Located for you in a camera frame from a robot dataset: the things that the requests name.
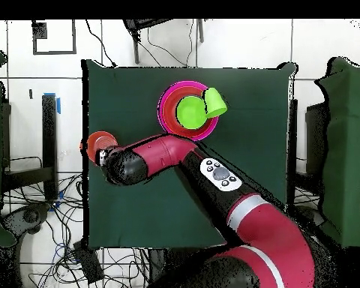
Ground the small orange bowl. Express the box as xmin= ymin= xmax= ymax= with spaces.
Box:
xmin=85 ymin=130 xmax=119 ymax=165

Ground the blue tape strip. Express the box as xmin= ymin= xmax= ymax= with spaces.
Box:
xmin=43 ymin=91 xmax=62 ymax=116

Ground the large pink bowl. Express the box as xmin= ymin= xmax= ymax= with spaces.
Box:
xmin=156 ymin=80 xmax=220 ymax=142

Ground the grey wheeled base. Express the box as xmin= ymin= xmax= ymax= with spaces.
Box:
xmin=1 ymin=203 xmax=50 ymax=236

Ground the green cup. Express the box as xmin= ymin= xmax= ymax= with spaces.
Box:
xmin=201 ymin=87 xmax=229 ymax=119

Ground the black floor cable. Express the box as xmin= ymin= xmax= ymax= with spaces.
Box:
xmin=145 ymin=19 xmax=197 ymax=68
xmin=85 ymin=19 xmax=118 ymax=68

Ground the black metal stand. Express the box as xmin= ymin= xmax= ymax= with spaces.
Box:
xmin=287 ymin=98 xmax=329 ymax=205
xmin=1 ymin=94 xmax=59 ymax=202

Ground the tangled cable bundle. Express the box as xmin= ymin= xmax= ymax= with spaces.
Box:
xmin=2 ymin=173 xmax=149 ymax=288

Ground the black power brick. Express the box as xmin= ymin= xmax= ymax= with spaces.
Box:
xmin=72 ymin=239 xmax=105 ymax=284

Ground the small green bowl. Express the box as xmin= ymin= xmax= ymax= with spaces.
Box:
xmin=175 ymin=95 xmax=209 ymax=131

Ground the black camera tripod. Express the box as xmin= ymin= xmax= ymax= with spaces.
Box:
xmin=121 ymin=18 xmax=206 ymax=65

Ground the dark green tablecloth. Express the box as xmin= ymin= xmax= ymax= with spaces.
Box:
xmin=81 ymin=58 xmax=298 ymax=251

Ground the large orange bowl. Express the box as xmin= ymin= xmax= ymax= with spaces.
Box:
xmin=162 ymin=85 xmax=215 ymax=137

